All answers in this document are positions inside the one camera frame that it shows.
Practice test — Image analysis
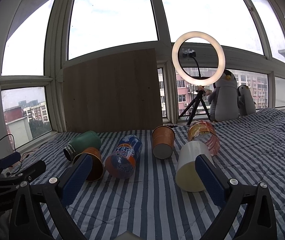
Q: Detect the small grey penguin plush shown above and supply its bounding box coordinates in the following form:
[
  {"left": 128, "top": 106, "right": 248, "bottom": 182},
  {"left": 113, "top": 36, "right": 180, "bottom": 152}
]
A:
[{"left": 237, "top": 85, "right": 256, "bottom": 116}]

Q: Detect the green thermos bottle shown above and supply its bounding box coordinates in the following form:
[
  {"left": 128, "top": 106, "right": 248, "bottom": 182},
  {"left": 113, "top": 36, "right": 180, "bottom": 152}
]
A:
[{"left": 63, "top": 131, "right": 101, "bottom": 161}]

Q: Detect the black tripod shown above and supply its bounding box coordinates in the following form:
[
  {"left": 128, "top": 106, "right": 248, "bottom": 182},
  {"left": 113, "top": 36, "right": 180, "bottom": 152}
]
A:
[{"left": 178, "top": 89, "right": 210, "bottom": 125}]

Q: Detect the blue striped quilt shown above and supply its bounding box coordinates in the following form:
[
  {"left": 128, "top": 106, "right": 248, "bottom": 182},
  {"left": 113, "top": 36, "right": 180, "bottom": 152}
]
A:
[{"left": 7, "top": 107, "right": 285, "bottom": 240}]

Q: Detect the black power cable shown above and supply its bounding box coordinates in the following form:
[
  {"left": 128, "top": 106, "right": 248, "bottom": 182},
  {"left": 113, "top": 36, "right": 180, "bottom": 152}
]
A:
[{"left": 0, "top": 133, "right": 37, "bottom": 176}]

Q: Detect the blue orange soda bottle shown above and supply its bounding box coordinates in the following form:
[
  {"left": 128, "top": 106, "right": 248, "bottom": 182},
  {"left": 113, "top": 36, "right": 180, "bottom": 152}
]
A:
[{"left": 105, "top": 134, "right": 142, "bottom": 179}]

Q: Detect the orange paper cup white base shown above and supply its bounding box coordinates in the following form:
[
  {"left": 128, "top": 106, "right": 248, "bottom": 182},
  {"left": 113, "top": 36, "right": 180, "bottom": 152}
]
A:
[{"left": 152, "top": 126, "right": 175, "bottom": 159}]

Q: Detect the orange paper cup open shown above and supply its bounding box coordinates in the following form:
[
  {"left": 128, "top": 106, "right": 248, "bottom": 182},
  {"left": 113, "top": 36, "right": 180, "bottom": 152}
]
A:
[{"left": 72, "top": 147, "right": 104, "bottom": 182}]

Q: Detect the ring light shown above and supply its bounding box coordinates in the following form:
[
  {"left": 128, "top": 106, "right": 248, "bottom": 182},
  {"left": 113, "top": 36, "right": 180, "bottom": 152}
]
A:
[{"left": 172, "top": 31, "right": 225, "bottom": 86}]

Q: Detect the red yellow plastic cup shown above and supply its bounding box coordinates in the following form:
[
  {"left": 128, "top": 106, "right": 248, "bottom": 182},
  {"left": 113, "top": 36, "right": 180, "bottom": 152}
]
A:
[{"left": 187, "top": 120, "right": 221, "bottom": 156}]

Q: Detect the wooden board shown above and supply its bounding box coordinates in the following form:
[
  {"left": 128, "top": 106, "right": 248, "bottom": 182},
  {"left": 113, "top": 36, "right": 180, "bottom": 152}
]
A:
[{"left": 63, "top": 49, "right": 162, "bottom": 133}]

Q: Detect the webcam on gooseneck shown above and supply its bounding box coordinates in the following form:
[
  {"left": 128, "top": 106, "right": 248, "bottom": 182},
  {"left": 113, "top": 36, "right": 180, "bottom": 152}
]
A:
[{"left": 183, "top": 49, "right": 202, "bottom": 77}]

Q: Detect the large grey penguin plush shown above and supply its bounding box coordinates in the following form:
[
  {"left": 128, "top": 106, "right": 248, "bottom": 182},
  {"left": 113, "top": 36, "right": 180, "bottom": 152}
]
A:
[{"left": 207, "top": 69, "right": 239, "bottom": 122}]

